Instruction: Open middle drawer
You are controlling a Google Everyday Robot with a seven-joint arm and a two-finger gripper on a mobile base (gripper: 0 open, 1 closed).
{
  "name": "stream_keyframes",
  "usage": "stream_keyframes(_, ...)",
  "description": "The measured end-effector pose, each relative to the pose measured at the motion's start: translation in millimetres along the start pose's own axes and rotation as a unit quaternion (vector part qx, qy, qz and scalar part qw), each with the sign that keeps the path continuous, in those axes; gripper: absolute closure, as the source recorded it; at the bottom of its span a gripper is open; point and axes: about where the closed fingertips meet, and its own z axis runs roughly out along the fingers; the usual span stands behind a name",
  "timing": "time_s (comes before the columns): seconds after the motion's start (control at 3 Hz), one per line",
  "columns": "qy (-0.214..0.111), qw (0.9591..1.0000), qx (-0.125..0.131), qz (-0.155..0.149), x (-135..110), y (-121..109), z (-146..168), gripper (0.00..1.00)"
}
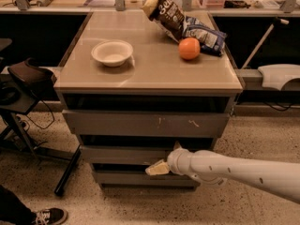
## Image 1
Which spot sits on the orange fruit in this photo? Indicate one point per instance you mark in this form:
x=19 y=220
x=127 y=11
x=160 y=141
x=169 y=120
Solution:
x=189 y=48

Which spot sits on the grey three-drawer cabinet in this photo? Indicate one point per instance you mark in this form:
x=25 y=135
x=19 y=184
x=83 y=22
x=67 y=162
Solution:
x=153 y=79

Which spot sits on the black white sneaker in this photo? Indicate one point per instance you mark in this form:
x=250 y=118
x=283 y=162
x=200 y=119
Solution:
x=50 y=216

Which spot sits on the grey top drawer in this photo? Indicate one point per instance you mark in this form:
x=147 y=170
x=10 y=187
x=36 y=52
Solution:
x=152 y=124

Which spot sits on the grey bottom drawer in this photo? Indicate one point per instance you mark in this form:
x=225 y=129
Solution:
x=142 y=179

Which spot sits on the blue white snack bag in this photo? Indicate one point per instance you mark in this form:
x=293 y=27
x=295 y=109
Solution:
x=211 y=41

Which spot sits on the white paper bowl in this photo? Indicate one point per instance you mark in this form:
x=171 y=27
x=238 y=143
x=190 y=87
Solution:
x=112 y=53

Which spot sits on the brown padded device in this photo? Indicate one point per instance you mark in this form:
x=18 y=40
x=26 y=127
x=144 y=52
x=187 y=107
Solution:
x=37 y=80

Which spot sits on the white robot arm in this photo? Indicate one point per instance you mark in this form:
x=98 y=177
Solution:
x=209 y=168

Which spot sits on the brown chip bag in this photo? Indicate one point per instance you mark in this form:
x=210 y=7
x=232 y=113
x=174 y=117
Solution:
x=167 y=15

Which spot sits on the dark trouser leg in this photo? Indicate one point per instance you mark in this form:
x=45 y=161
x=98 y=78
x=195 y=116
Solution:
x=13 y=210

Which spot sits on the grey drawer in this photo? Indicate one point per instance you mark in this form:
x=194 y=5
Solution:
x=142 y=179
x=152 y=124
x=123 y=155

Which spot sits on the white stick with handle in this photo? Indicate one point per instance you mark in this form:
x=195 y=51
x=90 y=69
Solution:
x=275 y=22

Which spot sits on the white curved shell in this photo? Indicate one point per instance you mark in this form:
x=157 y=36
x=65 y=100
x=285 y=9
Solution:
x=277 y=75

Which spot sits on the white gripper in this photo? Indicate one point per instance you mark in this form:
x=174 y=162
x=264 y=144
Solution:
x=175 y=163

